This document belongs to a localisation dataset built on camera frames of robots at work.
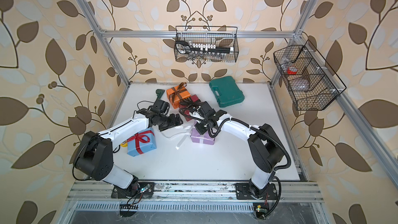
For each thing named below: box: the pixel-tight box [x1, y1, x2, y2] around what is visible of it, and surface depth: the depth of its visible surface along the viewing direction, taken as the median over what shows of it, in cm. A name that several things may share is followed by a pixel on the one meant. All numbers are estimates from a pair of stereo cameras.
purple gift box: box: [190, 127, 216, 146], surface depth 86 cm
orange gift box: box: [165, 85, 192, 110], surface depth 107 cm
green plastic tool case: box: [208, 75, 246, 108], surface depth 113 cm
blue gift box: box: [126, 127, 158, 158], surface depth 84 cm
